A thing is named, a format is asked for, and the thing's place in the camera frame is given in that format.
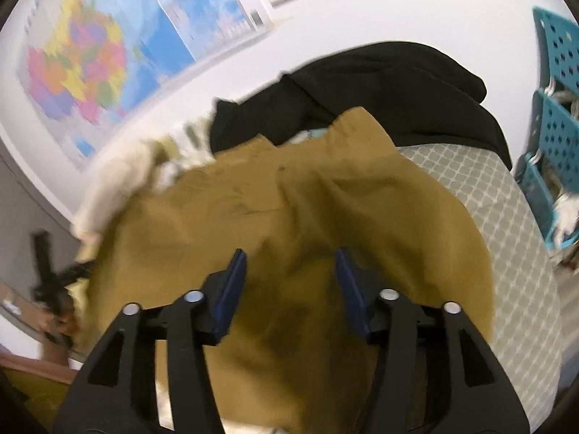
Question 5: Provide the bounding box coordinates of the teal perforated plastic basket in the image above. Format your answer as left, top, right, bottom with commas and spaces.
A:
534, 88, 579, 164
531, 6, 579, 97
516, 151, 579, 250

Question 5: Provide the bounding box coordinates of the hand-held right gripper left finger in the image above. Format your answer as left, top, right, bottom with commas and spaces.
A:
53, 248, 249, 434

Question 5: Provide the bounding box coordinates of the white cloth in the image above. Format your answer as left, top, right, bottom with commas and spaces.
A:
553, 189, 579, 241

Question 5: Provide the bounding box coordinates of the colourful wall map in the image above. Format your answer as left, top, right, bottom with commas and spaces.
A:
16, 0, 273, 171

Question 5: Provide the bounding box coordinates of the grey door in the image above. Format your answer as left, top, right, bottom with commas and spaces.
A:
0, 140, 91, 326

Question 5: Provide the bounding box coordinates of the grey patterned bed sheet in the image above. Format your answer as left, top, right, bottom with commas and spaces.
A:
397, 141, 567, 434

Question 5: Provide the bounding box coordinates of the black garment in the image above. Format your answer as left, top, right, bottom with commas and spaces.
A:
210, 42, 515, 171

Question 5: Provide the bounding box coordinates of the cream fluffy cloth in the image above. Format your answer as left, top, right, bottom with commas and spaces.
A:
71, 115, 219, 247

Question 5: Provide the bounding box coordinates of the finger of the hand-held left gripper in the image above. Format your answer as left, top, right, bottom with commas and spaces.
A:
53, 260, 96, 286

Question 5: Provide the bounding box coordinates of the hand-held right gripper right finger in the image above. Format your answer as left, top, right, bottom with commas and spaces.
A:
335, 247, 531, 434

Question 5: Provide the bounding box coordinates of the person's left hand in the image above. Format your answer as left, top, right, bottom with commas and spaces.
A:
43, 301, 80, 359

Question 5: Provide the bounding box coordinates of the mustard yellow button shirt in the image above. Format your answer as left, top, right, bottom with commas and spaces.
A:
81, 106, 496, 434

